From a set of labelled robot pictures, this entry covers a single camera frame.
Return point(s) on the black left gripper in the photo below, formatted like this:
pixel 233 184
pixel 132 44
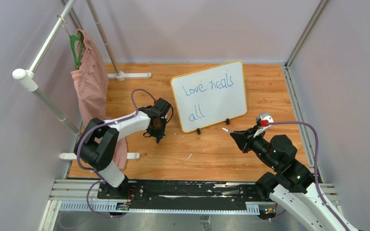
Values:
pixel 159 134

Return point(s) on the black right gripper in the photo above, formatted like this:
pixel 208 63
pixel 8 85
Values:
pixel 244 138

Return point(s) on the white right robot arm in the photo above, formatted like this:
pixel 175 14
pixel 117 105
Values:
pixel 291 185

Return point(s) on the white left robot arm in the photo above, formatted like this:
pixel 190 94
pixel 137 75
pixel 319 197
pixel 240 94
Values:
pixel 97 144

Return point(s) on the yellow framed whiteboard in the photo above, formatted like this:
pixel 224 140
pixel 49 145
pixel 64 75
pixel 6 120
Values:
pixel 210 96

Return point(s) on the pink hanging garment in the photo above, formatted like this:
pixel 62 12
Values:
pixel 91 81

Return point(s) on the green clothes hanger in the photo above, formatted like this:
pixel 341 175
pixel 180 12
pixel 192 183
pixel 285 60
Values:
pixel 76 48

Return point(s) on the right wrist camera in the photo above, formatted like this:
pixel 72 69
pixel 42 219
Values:
pixel 263 123

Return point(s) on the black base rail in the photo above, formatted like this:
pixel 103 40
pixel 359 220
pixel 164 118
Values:
pixel 190 197

